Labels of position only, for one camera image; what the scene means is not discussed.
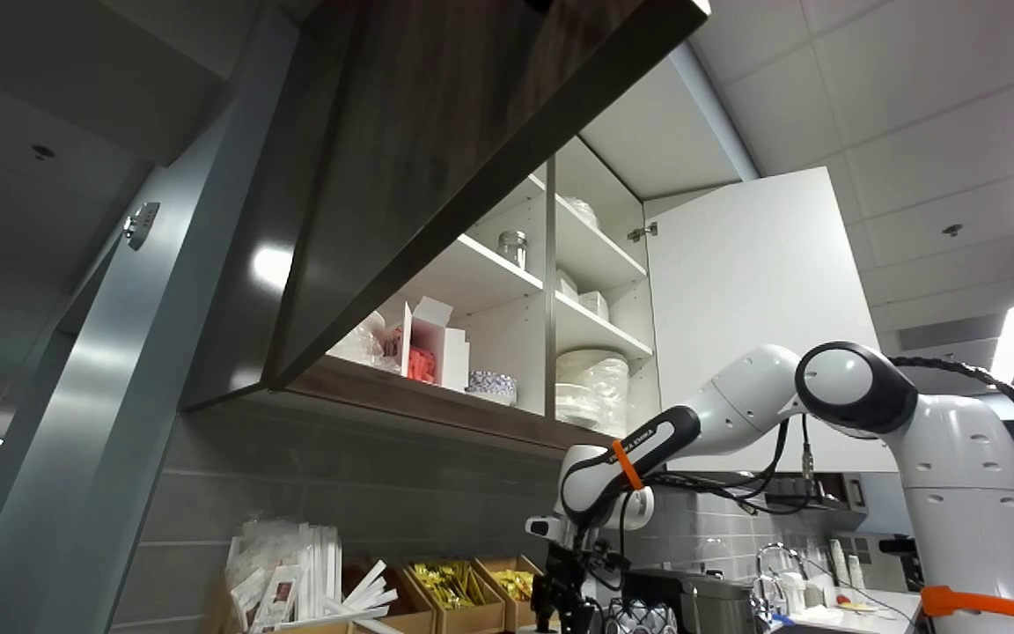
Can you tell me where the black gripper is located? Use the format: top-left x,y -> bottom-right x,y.
524,514 -> 628,634

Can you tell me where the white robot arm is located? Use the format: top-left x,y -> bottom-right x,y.
524,340 -> 920,634

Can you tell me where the wooden condiment organizer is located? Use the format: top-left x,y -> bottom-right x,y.
380,557 -> 544,634

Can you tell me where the stack of plates in plastic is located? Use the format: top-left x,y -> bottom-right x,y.
555,348 -> 630,429

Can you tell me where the white packets bundle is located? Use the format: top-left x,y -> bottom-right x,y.
224,517 -> 399,634

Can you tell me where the red white box on shelf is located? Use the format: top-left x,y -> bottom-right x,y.
385,294 -> 471,392

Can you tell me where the white cabinet door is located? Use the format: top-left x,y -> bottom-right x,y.
640,161 -> 900,476

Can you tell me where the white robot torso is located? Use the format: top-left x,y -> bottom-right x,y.
887,393 -> 1014,634

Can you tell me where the open white wall cabinet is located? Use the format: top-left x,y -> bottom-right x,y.
183,0 -> 709,448

